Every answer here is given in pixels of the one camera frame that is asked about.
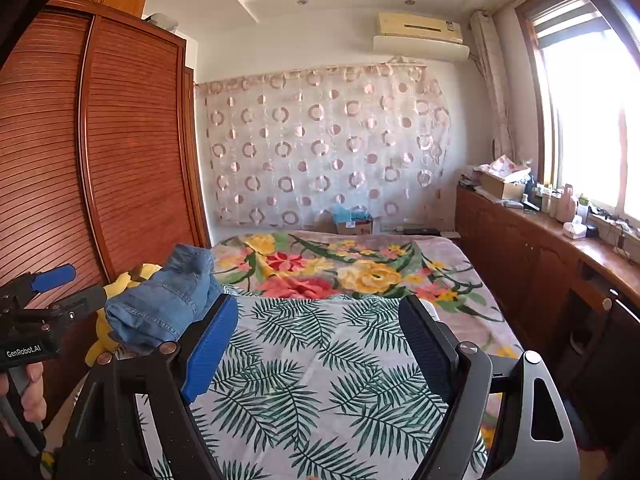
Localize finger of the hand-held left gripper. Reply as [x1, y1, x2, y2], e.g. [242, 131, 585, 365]
[0, 264, 77, 302]
[47, 285, 108, 320]

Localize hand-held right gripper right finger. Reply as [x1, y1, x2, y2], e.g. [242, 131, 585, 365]
[398, 294, 583, 480]

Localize floral blanket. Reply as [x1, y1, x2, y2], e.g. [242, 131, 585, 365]
[209, 230, 523, 356]

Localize bundled white window curtain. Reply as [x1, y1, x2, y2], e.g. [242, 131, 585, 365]
[470, 10, 516, 161]

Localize white tissue box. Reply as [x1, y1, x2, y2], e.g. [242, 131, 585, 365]
[562, 215, 587, 240]

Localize long wooden cabinet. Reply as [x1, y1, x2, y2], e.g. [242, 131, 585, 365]
[455, 182, 640, 411]

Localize circle patterned sheer curtain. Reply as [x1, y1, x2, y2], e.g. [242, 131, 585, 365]
[194, 62, 451, 228]

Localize floral paper bag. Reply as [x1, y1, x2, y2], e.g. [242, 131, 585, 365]
[487, 154, 532, 178]

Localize white air conditioner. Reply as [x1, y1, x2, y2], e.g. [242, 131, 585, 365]
[372, 35, 471, 63]

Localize wooden slatted wardrobe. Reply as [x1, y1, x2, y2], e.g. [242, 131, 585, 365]
[0, 0, 211, 411]

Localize open cardboard box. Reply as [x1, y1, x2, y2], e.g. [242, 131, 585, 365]
[479, 170, 527, 202]

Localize blue denim pants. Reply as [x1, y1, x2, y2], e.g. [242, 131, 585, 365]
[104, 243, 226, 356]

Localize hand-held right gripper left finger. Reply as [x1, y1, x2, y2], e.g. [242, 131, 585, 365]
[55, 292, 240, 480]

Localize person's left hand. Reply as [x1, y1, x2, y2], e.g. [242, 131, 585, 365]
[22, 360, 47, 425]

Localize cream air conditioner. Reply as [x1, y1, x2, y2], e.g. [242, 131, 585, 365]
[376, 10, 463, 43]

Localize small printed cardboard box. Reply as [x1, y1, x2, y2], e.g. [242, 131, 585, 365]
[336, 217, 373, 236]

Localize dark chair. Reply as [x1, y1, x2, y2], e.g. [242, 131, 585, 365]
[570, 287, 640, 441]

